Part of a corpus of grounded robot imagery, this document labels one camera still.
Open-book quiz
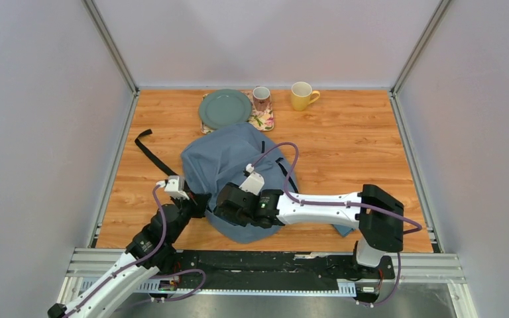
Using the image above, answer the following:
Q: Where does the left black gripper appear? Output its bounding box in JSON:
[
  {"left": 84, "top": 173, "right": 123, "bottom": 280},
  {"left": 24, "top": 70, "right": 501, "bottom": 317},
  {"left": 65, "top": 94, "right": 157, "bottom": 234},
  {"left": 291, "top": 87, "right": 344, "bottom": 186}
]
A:
[{"left": 168, "top": 188, "right": 211, "bottom": 244}]

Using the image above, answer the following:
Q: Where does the blue-grey fabric backpack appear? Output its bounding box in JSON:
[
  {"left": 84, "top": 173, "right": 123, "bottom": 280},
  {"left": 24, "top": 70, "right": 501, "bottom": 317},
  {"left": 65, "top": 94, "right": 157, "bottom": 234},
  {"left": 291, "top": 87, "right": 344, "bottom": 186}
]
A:
[{"left": 180, "top": 123, "right": 298, "bottom": 244}]

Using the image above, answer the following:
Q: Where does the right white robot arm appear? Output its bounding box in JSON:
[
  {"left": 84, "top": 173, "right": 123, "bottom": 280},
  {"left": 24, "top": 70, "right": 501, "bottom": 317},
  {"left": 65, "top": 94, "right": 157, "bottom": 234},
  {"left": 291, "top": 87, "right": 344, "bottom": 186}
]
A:
[{"left": 215, "top": 184, "right": 404, "bottom": 278}]

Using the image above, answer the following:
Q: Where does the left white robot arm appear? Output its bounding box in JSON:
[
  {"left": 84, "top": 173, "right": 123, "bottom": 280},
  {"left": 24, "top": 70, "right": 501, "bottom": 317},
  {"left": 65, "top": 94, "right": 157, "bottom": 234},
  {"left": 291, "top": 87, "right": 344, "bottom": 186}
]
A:
[{"left": 47, "top": 184, "right": 211, "bottom": 317}]

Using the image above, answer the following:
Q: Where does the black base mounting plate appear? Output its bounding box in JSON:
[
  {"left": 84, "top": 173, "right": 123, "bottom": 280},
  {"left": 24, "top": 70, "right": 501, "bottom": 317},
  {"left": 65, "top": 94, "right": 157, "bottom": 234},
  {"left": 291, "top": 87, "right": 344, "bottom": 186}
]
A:
[{"left": 173, "top": 250, "right": 396, "bottom": 292}]

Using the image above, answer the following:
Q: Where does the floral serving tray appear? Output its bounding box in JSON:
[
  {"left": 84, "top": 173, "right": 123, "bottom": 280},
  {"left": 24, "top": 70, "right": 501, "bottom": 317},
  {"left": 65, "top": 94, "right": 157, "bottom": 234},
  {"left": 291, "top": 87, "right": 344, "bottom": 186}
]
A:
[{"left": 200, "top": 90, "right": 275, "bottom": 134}]

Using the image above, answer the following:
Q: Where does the green ceramic plate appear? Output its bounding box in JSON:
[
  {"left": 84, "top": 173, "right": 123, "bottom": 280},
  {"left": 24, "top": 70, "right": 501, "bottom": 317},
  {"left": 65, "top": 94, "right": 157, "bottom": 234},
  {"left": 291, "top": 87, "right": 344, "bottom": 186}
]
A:
[{"left": 198, "top": 89, "right": 252, "bottom": 130}]

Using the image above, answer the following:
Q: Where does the small teal wallet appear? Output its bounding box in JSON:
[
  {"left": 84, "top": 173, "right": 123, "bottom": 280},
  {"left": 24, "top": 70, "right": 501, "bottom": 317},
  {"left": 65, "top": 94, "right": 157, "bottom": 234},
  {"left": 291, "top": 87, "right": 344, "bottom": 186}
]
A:
[{"left": 333, "top": 225, "right": 354, "bottom": 237}]

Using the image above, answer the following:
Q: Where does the pink patterned mug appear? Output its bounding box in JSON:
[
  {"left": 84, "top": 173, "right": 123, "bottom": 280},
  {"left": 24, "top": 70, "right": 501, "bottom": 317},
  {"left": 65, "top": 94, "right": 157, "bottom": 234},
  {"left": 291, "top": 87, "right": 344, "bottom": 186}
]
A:
[{"left": 252, "top": 86, "right": 272, "bottom": 112}]

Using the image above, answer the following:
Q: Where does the yellow ceramic mug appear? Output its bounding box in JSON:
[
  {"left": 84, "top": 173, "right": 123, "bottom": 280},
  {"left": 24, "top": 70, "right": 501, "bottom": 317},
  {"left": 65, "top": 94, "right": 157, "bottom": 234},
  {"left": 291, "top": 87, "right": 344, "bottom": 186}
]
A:
[{"left": 290, "top": 81, "right": 321, "bottom": 111}]

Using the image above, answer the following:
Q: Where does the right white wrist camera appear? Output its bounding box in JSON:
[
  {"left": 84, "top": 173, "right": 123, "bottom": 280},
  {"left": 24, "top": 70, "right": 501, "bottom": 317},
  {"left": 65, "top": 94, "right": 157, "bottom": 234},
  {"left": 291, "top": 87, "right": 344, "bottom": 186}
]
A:
[{"left": 239, "top": 164, "right": 264, "bottom": 195}]

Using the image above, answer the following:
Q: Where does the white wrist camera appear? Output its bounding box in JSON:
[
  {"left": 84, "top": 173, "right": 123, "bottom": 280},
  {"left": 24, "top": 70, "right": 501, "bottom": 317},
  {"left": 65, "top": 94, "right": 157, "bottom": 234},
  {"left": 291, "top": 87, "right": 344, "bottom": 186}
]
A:
[
  {"left": 239, "top": 164, "right": 264, "bottom": 195},
  {"left": 156, "top": 176, "right": 190, "bottom": 200}
]

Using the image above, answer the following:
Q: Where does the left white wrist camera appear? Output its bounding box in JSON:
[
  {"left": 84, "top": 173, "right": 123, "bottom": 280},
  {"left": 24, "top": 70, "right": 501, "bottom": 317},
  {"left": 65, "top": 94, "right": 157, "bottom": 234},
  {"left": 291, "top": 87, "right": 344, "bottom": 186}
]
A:
[{"left": 156, "top": 176, "right": 190, "bottom": 200}]

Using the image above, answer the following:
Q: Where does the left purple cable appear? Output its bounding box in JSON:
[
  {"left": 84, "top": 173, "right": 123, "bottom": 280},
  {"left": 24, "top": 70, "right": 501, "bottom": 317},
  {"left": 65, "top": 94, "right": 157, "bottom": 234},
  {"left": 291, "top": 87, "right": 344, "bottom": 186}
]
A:
[{"left": 61, "top": 182, "right": 207, "bottom": 318}]

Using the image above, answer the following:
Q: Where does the aluminium front frame rail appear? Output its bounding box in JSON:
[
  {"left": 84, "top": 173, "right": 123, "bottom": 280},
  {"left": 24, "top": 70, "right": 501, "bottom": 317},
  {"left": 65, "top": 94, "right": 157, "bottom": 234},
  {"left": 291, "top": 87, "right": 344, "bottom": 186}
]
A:
[{"left": 48, "top": 247, "right": 477, "bottom": 317}]

